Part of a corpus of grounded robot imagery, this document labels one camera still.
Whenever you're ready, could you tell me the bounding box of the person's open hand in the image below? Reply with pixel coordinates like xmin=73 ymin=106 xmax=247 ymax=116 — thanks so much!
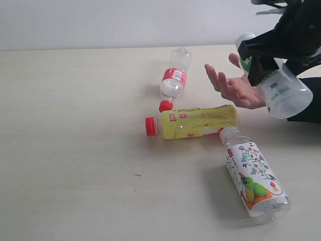
xmin=204 ymin=64 xmax=266 ymax=109

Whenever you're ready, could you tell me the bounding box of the clear bottle red label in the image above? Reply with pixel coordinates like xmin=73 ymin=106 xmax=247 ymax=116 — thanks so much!
xmin=158 ymin=47 xmax=192 ymax=112

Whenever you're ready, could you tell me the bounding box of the floral label clear bottle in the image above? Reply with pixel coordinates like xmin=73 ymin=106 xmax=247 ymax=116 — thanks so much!
xmin=220 ymin=127 xmax=291 ymax=224

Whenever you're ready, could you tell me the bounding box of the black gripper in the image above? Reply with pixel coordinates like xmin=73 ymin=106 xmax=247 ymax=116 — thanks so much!
xmin=237 ymin=0 xmax=320 ymax=86

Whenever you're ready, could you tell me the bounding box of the yellow label bottle red cap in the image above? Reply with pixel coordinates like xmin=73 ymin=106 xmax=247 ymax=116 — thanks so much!
xmin=145 ymin=105 xmax=239 ymax=140

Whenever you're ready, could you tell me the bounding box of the green label white bottle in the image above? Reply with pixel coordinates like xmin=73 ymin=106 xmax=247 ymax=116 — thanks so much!
xmin=234 ymin=32 xmax=313 ymax=119

